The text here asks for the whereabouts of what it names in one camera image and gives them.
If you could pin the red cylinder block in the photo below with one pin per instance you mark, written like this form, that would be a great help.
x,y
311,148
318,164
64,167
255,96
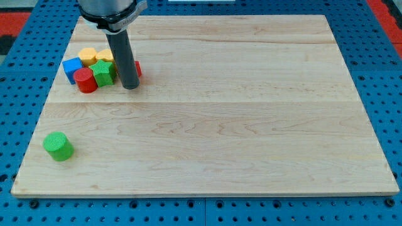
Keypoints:
x,y
85,80

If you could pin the light wooden board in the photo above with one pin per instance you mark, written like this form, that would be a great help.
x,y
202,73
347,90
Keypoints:
x,y
243,106

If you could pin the green star block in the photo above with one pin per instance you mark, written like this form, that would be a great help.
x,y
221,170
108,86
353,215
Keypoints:
x,y
103,72

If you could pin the yellow heart block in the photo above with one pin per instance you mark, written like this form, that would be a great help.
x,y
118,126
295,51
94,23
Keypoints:
x,y
105,55

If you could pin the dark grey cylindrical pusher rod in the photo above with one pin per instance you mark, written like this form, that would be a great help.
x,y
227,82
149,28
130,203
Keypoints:
x,y
124,60

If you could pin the yellow pentagon block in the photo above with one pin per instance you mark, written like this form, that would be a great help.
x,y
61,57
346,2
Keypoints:
x,y
87,56

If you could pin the green cylinder block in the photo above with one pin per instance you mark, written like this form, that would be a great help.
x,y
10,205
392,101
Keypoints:
x,y
57,145

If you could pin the red block behind rod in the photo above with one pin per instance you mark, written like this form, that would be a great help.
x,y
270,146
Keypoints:
x,y
138,68

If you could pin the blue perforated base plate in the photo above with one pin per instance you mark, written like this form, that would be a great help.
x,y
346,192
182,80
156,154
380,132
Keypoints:
x,y
30,66

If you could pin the blue cube block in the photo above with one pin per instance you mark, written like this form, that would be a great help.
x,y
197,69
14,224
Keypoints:
x,y
70,67

